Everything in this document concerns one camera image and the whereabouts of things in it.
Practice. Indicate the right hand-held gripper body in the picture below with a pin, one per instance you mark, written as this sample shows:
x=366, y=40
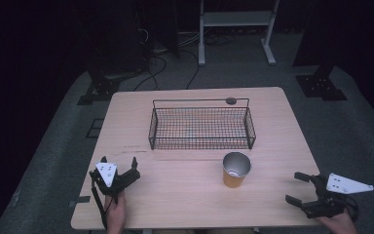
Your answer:
x=331, y=198

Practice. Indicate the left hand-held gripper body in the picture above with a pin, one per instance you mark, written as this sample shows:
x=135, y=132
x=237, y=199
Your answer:
x=110, y=182

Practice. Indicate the orange paper cup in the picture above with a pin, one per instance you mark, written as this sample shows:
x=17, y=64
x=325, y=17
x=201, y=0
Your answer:
x=236, y=170

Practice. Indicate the person's right hand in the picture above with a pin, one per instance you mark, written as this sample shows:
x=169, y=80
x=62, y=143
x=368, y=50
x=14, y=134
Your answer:
x=339, y=225

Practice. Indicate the person's left hand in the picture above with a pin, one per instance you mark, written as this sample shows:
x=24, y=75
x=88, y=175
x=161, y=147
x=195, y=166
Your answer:
x=115, y=214

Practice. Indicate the grey floor tape strip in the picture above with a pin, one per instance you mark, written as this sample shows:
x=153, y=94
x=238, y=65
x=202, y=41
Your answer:
x=79, y=201

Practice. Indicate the black stand base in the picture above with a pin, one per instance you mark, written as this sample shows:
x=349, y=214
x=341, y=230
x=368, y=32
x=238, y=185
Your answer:
x=102, y=89
x=321, y=86

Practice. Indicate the white metal stand frame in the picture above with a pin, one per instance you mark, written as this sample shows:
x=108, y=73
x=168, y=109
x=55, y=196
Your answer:
x=237, y=19

